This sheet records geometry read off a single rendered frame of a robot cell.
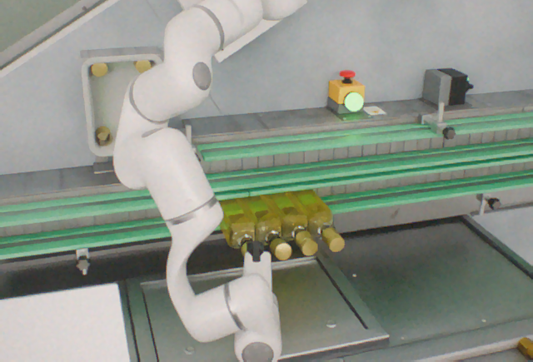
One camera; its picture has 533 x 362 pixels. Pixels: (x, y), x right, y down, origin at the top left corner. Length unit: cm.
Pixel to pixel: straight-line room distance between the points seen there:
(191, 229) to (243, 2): 38
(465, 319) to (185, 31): 85
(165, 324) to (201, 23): 61
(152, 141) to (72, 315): 54
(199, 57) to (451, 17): 95
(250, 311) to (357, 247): 70
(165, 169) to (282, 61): 72
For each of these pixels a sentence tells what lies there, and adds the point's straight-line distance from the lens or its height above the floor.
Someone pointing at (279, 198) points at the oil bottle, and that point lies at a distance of 142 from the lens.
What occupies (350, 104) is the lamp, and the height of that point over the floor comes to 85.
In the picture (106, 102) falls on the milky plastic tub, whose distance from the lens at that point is 149.
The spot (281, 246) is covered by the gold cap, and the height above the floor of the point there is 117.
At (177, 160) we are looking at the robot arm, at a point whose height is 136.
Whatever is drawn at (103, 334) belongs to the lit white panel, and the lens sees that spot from 129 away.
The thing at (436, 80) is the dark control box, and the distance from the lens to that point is 169.
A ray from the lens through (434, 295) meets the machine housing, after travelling 149.
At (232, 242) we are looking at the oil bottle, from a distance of 132.
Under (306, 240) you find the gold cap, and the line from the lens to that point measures 129.
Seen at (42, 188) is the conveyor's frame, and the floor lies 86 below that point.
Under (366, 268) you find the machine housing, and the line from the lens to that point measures 155.
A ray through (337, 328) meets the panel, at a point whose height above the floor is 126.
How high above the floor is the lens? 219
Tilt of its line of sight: 62 degrees down
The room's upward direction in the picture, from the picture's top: 142 degrees clockwise
